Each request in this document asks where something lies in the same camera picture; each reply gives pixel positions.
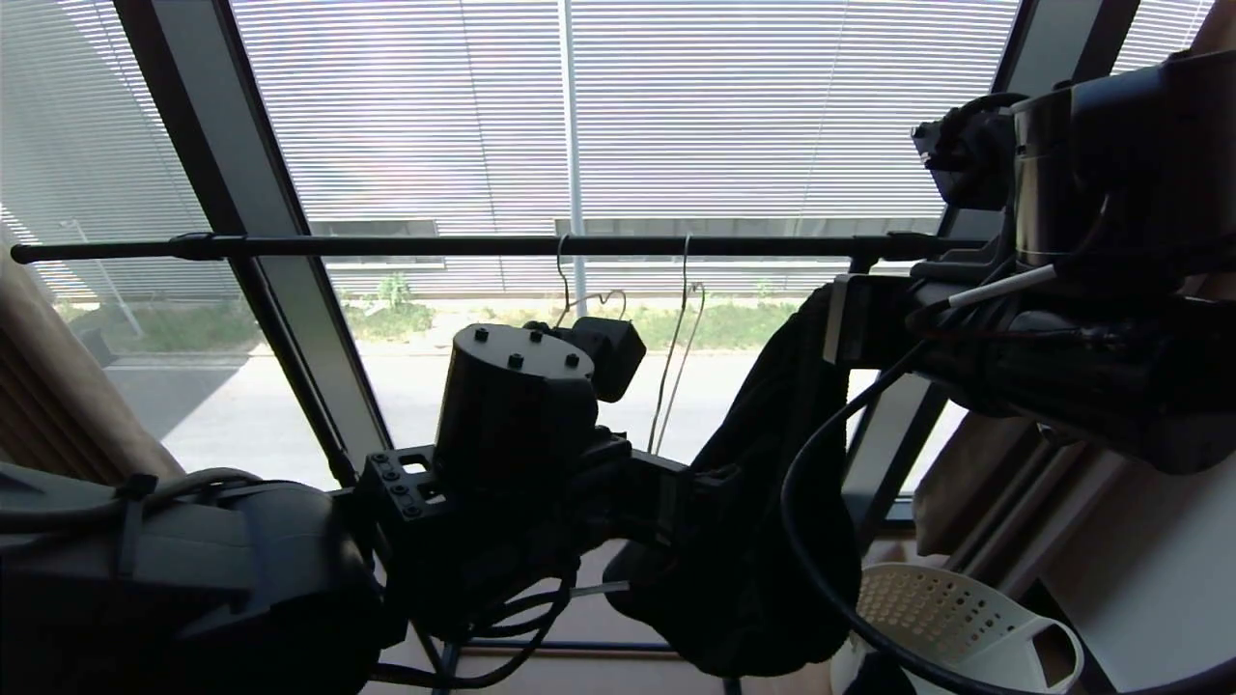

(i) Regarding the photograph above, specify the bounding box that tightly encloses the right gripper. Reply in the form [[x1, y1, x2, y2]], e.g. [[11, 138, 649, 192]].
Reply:
[[823, 272, 969, 375]]

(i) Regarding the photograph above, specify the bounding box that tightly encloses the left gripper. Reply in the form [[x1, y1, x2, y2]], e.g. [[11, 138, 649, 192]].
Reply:
[[577, 436, 746, 572]]

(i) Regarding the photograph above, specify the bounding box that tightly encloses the black garment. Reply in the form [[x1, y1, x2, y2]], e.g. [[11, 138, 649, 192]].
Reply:
[[844, 651, 916, 695], [603, 282, 866, 679]]

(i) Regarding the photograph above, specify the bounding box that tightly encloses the pink clothes hanger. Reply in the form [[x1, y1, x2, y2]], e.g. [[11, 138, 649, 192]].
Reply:
[[645, 234, 708, 457], [552, 234, 630, 331]]

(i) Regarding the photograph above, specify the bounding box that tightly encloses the white laundry basket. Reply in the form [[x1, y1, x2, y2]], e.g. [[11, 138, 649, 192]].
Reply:
[[829, 562, 1086, 695]]

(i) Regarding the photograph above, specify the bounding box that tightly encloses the black clothes rack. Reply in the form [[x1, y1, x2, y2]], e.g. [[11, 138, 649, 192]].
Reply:
[[10, 230, 988, 695]]

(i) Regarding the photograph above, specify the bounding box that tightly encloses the brown curtain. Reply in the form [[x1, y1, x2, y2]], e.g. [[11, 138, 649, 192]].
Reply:
[[911, 0, 1236, 604], [0, 220, 186, 486]]

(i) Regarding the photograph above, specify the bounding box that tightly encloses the window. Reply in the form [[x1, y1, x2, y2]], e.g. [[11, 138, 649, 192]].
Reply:
[[0, 0, 1236, 542]]

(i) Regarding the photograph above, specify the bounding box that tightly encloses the black cable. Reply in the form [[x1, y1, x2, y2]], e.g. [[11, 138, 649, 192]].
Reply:
[[367, 570, 582, 692], [778, 333, 1236, 695]]

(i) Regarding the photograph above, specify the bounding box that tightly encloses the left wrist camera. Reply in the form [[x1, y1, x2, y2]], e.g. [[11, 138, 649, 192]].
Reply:
[[524, 316, 649, 404]]

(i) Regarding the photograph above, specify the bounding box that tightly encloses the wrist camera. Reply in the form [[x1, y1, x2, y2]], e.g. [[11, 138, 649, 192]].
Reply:
[[911, 93, 1026, 213], [524, 316, 649, 404]]

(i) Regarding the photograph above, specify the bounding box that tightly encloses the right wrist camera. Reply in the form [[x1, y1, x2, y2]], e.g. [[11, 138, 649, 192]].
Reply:
[[911, 93, 1026, 213]]

